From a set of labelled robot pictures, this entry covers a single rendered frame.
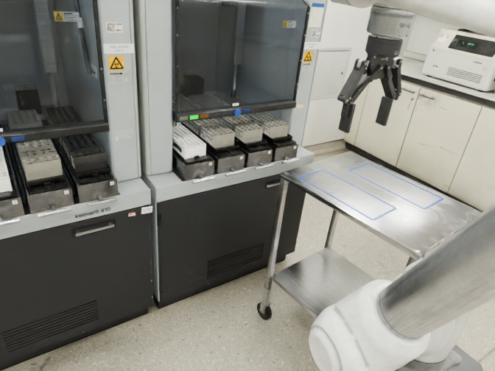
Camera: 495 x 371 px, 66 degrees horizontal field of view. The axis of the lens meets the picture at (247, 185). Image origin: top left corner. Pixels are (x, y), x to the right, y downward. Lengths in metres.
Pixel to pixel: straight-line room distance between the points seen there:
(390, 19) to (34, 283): 1.41
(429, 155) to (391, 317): 2.84
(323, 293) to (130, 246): 0.86
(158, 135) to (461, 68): 2.44
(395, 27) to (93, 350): 1.68
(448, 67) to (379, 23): 2.51
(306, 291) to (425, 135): 2.10
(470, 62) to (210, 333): 2.58
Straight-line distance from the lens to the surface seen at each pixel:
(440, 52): 3.43
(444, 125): 3.42
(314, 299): 1.76
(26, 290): 1.64
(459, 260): 0.61
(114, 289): 1.75
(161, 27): 1.44
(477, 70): 3.29
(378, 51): 0.92
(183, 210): 1.63
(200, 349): 1.88
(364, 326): 0.77
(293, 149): 1.83
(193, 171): 1.56
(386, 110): 1.03
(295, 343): 1.95
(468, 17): 0.72
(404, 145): 3.63
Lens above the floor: 1.50
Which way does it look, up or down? 29 degrees down
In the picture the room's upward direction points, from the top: 6 degrees clockwise
